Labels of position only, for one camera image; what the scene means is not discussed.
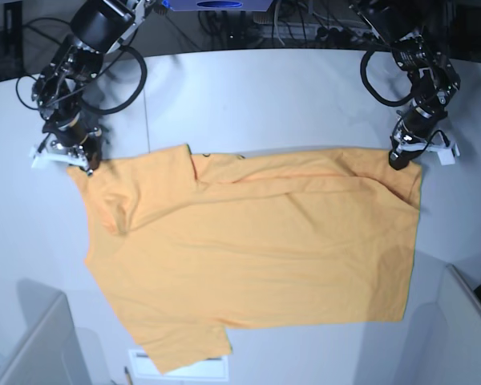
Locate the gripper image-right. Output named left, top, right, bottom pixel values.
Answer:
left=388, top=106, right=445, bottom=171

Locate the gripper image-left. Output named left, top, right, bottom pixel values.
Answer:
left=42, top=115, right=103, bottom=171

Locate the orange yellow T-shirt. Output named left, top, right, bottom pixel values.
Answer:
left=67, top=145, right=422, bottom=373

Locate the grey partition panel right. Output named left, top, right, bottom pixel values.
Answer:
left=393, top=265, right=481, bottom=384

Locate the grey partition panel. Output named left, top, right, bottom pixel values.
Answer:
left=0, top=291, right=92, bottom=384
left=393, top=265, right=481, bottom=384

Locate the grey partition panel left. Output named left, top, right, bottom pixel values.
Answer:
left=0, top=291, right=92, bottom=384

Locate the white paper label sheet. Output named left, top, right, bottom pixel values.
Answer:
left=127, top=349, right=229, bottom=382

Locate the pencil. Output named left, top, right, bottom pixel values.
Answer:
left=123, top=367, right=133, bottom=385

